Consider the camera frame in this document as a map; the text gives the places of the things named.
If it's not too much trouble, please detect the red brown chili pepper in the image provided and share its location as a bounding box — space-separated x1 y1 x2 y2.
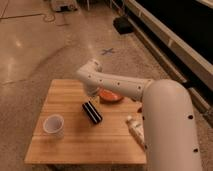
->
137 106 142 113

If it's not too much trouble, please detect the black box on floor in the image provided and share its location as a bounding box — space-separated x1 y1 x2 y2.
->
113 17 133 34

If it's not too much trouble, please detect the orange bowl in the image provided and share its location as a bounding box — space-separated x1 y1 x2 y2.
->
99 89 123 103

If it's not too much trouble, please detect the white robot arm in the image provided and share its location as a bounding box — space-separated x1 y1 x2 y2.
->
76 59 203 171

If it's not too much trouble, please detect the long white black bench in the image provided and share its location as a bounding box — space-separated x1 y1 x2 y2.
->
109 0 213 124

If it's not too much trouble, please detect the white ceramic cup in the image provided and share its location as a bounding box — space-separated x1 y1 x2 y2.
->
43 114 64 138

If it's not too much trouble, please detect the white plastic bottle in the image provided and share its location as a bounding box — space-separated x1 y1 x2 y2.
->
126 116 145 149

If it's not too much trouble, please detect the black striped eraser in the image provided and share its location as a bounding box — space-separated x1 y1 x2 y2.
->
82 101 102 124

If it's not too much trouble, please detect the white device on floor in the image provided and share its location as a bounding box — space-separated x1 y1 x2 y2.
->
50 0 77 12

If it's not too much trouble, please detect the wooden table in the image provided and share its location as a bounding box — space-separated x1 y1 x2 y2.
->
24 79 146 164

